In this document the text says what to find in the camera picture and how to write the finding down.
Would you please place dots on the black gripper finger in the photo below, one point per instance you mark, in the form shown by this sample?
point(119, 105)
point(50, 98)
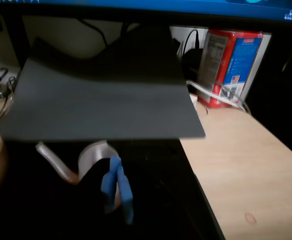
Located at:
point(90, 200)
point(127, 200)

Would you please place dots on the translucent pink printed kettle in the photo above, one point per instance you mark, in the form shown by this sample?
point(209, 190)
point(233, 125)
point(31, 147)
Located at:
point(93, 155)

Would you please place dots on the black rubber work mat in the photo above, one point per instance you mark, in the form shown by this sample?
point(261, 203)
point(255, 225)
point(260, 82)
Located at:
point(23, 220)

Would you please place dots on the grey flexible sheet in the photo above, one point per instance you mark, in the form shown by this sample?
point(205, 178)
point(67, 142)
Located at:
point(98, 100)

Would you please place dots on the red and blue carton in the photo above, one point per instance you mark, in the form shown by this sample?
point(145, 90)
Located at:
point(243, 55)

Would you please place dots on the computer monitor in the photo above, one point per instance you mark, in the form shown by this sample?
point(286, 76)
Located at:
point(160, 3)

